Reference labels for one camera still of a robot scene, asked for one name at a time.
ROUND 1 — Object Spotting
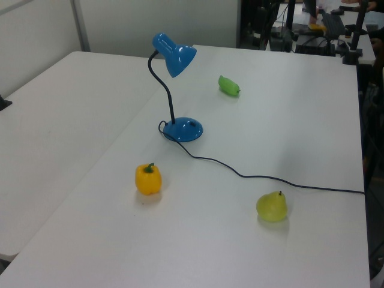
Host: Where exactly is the blue desk lamp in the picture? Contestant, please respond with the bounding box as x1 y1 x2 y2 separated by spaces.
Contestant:
147 32 204 143

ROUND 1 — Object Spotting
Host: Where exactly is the yellow toy bell pepper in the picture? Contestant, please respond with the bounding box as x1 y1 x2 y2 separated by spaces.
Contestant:
134 163 163 196

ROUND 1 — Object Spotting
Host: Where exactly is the green toy chili pepper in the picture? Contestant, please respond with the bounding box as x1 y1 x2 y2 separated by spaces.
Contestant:
217 74 242 98

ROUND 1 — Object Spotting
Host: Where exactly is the yellow-green toy pear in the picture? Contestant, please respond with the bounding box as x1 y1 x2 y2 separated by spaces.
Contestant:
256 190 289 223

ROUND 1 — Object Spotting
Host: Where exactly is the black electronics box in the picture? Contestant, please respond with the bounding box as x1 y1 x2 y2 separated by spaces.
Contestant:
295 35 336 56

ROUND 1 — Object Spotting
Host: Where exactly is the black upright pole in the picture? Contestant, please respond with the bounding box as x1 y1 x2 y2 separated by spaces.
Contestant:
284 0 298 31

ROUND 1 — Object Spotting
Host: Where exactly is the black computer keyboard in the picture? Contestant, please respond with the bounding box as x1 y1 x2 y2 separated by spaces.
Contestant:
321 11 346 37

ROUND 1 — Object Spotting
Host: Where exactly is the black lamp power cable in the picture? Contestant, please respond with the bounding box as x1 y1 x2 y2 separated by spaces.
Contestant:
158 120 365 196

